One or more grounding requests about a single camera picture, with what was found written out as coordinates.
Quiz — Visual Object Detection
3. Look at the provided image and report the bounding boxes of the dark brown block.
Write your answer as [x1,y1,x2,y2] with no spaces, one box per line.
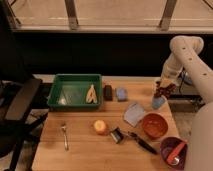
[104,85,113,101]

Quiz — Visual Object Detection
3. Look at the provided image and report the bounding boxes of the orange spoon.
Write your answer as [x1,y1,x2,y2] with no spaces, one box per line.
[167,141,186,165]

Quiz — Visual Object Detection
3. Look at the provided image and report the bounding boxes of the black office chair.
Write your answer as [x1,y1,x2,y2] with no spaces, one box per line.
[0,78,48,171]

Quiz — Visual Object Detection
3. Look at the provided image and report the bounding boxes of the orange fruit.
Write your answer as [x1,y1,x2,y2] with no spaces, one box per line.
[93,120,108,135]

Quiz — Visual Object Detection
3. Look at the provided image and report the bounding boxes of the blue plastic cup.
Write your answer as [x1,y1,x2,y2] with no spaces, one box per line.
[152,97,165,109]

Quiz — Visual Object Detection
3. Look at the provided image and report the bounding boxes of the wooden tongs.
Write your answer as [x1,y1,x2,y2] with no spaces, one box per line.
[86,85,97,103]

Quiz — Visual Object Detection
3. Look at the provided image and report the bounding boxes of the orange bowl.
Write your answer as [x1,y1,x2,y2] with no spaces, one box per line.
[141,113,168,139]

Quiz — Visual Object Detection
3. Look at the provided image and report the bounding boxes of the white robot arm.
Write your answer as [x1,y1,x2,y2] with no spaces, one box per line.
[160,36,213,171]

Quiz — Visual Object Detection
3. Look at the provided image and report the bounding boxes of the metal fork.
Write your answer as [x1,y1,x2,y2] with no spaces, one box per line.
[61,124,69,151]

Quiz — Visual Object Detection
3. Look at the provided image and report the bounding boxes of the green plastic tray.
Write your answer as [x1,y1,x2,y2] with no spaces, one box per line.
[47,74,102,111]

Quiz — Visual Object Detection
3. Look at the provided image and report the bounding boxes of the blue sponge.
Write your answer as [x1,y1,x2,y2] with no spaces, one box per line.
[115,87,127,102]

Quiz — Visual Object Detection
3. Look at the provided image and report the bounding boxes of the light blue cloth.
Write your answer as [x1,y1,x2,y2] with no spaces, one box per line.
[124,102,145,127]

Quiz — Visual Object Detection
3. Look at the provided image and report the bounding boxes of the small metal cup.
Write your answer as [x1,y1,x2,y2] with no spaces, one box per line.
[110,127,124,144]

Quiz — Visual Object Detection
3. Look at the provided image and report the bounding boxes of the dark red grape bunch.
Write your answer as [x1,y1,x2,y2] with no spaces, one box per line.
[154,83,176,98]

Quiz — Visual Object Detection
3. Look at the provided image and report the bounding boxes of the purple bowl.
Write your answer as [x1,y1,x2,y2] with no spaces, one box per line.
[160,137,188,171]

